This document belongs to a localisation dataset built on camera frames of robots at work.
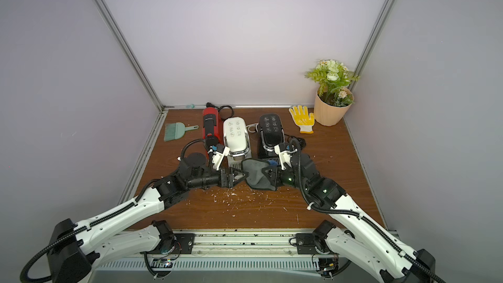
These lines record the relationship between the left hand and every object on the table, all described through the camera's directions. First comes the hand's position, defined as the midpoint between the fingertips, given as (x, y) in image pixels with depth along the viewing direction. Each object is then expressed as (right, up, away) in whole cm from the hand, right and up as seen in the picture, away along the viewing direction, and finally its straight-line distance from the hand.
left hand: (245, 176), depth 68 cm
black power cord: (-27, +31, +54) cm, 68 cm away
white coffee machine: (-4, +13, +10) cm, 17 cm away
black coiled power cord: (+26, +9, +31) cm, 41 cm away
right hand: (+6, +2, +1) cm, 7 cm away
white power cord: (+2, +17, +35) cm, 39 cm away
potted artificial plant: (+47, +33, +36) cm, 67 cm away
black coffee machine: (+10, +14, +12) cm, 21 cm away
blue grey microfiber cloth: (+4, -1, +4) cm, 6 cm away
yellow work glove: (+31, +22, +46) cm, 60 cm away
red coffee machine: (-16, +17, +20) cm, 31 cm away
